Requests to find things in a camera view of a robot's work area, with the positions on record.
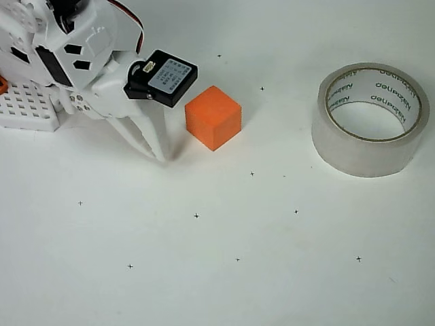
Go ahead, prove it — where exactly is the orange cube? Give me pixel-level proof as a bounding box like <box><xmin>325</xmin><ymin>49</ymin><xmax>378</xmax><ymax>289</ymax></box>
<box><xmin>184</xmin><ymin>86</ymin><xmax>243</xmax><ymax>152</ymax></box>

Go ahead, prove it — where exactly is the clear packing tape roll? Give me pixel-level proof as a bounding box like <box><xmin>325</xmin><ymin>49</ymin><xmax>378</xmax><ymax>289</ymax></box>
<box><xmin>311</xmin><ymin>61</ymin><xmax>431</xmax><ymax>178</ymax></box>

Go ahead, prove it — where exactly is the white perforated base plate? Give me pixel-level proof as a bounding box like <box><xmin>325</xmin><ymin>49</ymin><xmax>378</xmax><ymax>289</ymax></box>
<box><xmin>0</xmin><ymin>80</ymin><xmax>60</xmax><ymax>132</ymax></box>

